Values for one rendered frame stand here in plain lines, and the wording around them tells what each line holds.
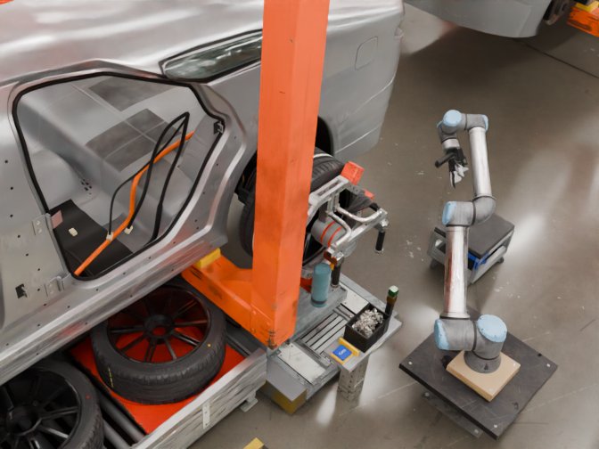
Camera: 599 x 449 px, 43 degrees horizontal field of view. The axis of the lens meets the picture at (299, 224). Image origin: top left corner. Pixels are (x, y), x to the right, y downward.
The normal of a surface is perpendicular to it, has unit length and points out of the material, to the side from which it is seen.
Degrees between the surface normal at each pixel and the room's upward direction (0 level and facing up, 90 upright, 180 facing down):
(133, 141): 6
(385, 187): 0
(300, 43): 90
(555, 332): 0
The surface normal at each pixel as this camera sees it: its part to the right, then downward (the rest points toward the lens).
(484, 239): 0.07, -0.73
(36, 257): 0.73, 0.48
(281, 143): -0.68, 0.47
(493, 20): -0.18, 0.83
